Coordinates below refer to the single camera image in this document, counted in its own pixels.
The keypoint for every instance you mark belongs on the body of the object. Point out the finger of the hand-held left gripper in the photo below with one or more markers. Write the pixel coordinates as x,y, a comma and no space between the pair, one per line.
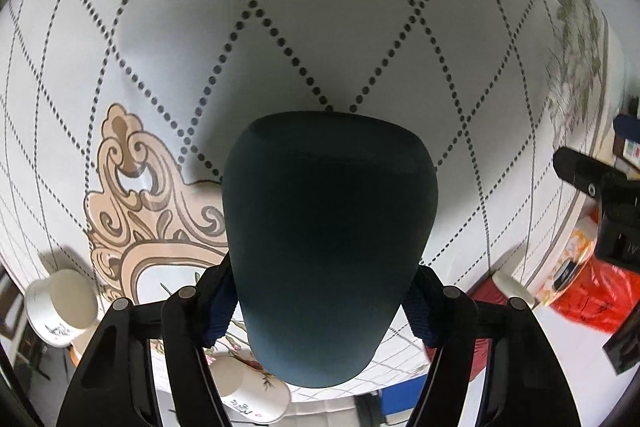
575,171

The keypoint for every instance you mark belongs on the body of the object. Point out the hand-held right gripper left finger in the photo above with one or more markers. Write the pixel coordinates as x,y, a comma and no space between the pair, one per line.
220,313

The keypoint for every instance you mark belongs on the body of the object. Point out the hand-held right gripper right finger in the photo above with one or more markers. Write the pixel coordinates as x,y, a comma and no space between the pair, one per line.
421,314

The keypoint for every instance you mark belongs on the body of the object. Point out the dark teal cup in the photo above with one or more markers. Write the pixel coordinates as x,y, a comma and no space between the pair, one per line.
327,237

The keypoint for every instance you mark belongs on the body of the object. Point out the white printed paper cup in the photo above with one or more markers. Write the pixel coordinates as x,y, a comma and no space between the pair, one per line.
250,399
60,307

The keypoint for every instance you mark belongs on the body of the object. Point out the orange snack packet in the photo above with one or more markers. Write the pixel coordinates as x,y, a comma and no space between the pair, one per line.
575,252

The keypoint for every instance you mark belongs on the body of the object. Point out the red plastic bag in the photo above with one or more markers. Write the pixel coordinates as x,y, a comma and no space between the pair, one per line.
600,302

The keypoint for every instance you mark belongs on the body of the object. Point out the white dotted tablecloth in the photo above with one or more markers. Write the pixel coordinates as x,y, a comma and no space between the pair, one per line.
320,22

